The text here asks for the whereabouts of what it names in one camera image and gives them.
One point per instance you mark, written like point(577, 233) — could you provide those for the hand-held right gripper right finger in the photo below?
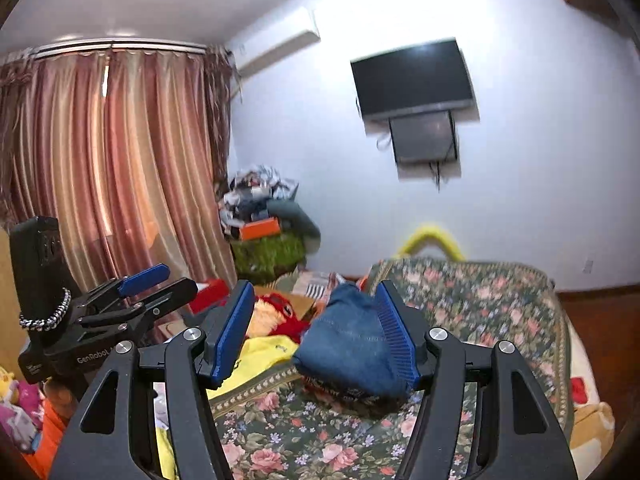
point(397, 330)

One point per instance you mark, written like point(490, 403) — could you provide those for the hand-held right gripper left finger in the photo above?
point(232, 330)

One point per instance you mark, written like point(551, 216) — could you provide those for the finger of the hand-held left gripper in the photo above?
point(145, 275)
point(170, 295)

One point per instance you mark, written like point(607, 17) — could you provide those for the blue denim jacket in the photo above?
point(345, 345)

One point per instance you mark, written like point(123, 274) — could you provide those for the yellow cloth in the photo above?
point(260, 355)

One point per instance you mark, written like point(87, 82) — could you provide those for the red box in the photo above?
point(207, 295)

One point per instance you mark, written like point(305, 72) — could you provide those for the red plush toy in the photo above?
point(285, 310)

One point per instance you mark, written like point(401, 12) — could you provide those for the green fuzzy cloth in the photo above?
point(265, 257)

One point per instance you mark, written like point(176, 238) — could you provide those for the floral blanket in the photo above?
point(475, 300)

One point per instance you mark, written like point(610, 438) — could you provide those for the yellow hoop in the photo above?
point(430, 232)

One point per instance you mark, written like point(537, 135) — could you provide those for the orange box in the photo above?
point(260, 230)

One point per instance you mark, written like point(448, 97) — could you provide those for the pink striped curtain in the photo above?
point(125, 160)

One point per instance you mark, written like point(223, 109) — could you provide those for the dark green cushion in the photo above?
point(300, 220)

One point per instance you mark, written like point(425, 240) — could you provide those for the pile of mixed clutter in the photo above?
point(255, 180)

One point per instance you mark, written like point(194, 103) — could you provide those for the pink patterned cloth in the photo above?
point(17, 410)

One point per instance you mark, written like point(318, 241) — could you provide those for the grey box under television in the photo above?
point(422, 137)

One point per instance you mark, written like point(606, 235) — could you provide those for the tan blanket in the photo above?
point(592, 425)

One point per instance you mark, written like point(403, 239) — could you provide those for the white air conditioner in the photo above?
point(280, 42)

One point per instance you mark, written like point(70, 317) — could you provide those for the white wall socket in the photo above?
point(589, 265)

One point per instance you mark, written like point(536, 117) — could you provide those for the white curtain rail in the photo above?
point(125, 43)

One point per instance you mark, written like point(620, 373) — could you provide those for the black wall television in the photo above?
point(412, 80)

